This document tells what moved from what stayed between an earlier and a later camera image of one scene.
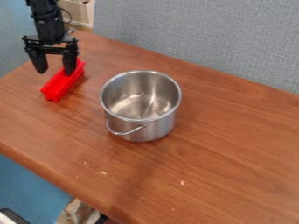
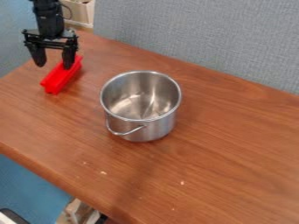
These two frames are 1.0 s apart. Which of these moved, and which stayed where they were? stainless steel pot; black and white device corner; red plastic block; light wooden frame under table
Moved: red plastic block
Stayed: stainless steel pot; black and white device corner; light wooden frame under table
